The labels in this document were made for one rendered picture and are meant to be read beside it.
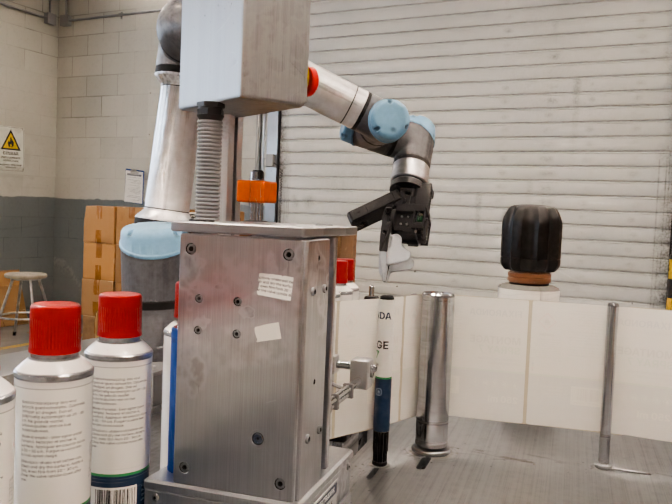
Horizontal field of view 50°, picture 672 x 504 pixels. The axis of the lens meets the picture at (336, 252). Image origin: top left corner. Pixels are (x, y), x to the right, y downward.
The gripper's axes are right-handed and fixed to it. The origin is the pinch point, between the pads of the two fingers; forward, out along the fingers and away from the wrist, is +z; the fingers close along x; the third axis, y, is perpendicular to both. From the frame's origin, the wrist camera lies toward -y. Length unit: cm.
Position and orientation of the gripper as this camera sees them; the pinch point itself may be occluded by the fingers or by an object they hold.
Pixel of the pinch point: (381, 275)
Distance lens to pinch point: 136.8
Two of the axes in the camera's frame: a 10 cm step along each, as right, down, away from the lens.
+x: 2.5, 4.7, 8.5
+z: -1.9, 8.8, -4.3
